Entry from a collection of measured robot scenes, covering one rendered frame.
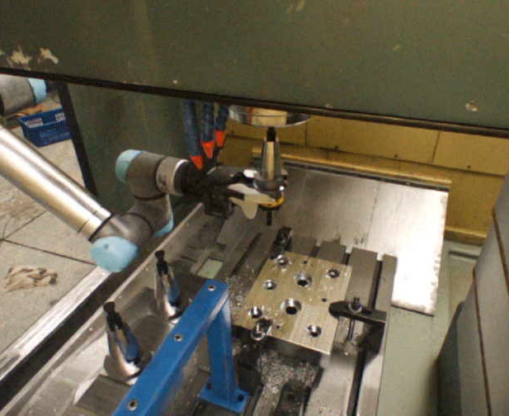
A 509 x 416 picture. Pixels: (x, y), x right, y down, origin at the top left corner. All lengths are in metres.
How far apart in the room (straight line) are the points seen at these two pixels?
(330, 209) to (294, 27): 1.46
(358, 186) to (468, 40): 1.53
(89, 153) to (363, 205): 1.08
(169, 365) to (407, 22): 0.50
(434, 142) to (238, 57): 1.47
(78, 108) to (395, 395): 1.22
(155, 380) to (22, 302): 2.17
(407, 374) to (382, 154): 0.87
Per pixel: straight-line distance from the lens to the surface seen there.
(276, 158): 0.68
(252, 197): 0.69
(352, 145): 1.75
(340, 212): 1.69
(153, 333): 0.65
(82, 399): 0.61
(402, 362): 1.39
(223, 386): 0.88
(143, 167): 0.83
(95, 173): 1.30
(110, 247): 0.78
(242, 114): 0.59
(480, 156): 1.75
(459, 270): 1.85
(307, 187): 1.77
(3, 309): 2.73
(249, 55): 0.29
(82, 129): 1.24
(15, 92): 0.95
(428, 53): 0.27
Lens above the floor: 1.71
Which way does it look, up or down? 33 degrees down
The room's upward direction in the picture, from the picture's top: straight up
